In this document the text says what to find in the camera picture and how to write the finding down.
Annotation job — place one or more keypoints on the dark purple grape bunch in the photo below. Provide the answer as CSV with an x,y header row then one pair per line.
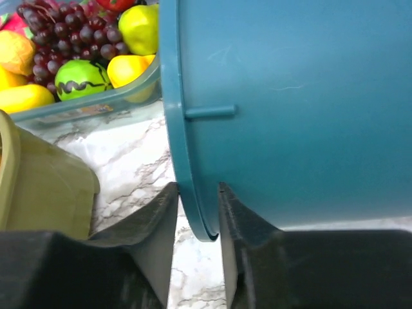
x,y
66,32

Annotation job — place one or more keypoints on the orange fruit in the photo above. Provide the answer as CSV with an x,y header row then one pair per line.
x,y
17,53

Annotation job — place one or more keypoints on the red apple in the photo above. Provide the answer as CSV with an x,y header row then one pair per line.
x,y
116,5

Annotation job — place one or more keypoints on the teal plastic bucket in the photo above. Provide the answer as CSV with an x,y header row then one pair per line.
x,y
302,107

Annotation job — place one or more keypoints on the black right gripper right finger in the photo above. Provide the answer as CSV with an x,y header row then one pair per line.
x,y
266,267

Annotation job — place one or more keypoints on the yellow lemon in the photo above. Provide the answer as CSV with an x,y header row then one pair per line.
x,y
10,80

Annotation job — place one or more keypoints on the yellow mango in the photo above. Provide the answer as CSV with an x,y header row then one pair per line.
x,y
124,69

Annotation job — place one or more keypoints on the clear teal fruit basket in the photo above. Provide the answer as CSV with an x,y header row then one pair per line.
x,y
34,102

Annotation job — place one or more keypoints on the olive green plastic tub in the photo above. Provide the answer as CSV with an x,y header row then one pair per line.
x,y
43,187

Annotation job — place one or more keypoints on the green pear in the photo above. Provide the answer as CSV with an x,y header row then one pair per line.
x,y
139,28

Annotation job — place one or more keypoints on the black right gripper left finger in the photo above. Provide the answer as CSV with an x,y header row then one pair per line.
x,y
127,265

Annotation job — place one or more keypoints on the green ball with black stripe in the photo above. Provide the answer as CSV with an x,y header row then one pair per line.
x,y
80,78

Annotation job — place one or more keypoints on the pink dragon fruit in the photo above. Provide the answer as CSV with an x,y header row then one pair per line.
x,y
12,22

